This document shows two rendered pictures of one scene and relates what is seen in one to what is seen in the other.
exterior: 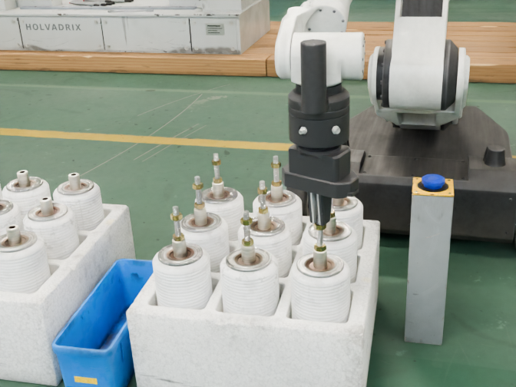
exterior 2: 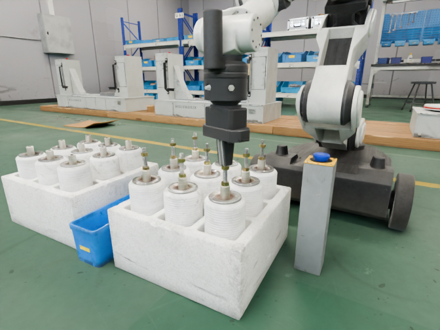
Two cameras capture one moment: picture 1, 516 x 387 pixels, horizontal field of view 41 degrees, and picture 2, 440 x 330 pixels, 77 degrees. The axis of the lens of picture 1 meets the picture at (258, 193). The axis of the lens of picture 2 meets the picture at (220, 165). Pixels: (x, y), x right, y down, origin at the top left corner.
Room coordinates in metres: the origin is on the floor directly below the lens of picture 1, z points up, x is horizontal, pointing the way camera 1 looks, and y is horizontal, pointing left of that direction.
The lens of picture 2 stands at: (0.39, -0.23, 0.51)
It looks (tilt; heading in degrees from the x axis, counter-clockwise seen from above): 17 degrees down; 14
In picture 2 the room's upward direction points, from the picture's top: straight up
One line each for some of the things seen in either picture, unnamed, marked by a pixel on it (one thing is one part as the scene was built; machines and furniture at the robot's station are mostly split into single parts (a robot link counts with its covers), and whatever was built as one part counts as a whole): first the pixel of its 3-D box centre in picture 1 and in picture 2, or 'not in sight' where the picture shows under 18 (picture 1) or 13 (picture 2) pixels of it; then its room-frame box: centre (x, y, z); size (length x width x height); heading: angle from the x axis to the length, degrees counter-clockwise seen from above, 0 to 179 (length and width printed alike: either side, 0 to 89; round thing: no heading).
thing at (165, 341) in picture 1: (267, 302); (207, 224); (1.10, -0.01, 0.09); 0.39 x 0.39 x 0.18; 76
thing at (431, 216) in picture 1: (427, 263); (314, 216); (1.10, -0.31, 0.16); 0.07 x 0.07 x 0.31; 76
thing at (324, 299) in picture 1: (320, 312); (224, 232); (0.95, -0.09, 0.16); 0.10 x 0.10 x 0.18
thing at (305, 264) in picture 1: (320, 265); (224, 197); (0.95, -0.09, 0.25); 0.08 x 0.08 x 0.01
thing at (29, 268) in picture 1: (24, 285); (77, 190); (1.09, 0.44, 0.16); 0.10 x 0.10 x 0.18
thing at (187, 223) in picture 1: (201, 223); (173, 167); (1.13, 0.11, 0.25); 0.08 x 0.08 x 0.01
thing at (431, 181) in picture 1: (433, 183); (321, 158); (1.10, -0.31, 0.32); 0.04 x 0.04 x 0.02
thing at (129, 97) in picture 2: not in sight; (101, 82); (4.20, 2.62, 0.45); 1.61 x 0.57 x 0.74; 74
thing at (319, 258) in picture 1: (319, 258); (224, 192); (0.95, -0.09, 0.26); 0.02 x 0.02 x 0.03
